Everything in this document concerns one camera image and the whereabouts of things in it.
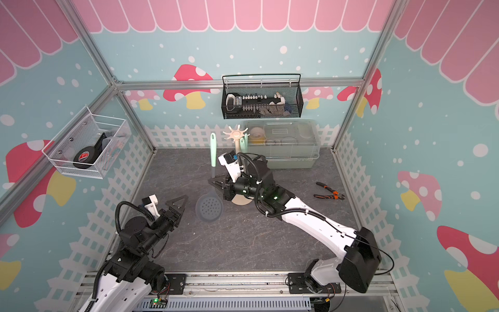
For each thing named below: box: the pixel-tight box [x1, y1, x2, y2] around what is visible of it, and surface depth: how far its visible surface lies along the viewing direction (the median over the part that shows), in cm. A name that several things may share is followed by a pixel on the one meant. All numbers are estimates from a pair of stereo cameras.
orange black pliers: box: [313, 181, 346, 200], surface depth 101 cm
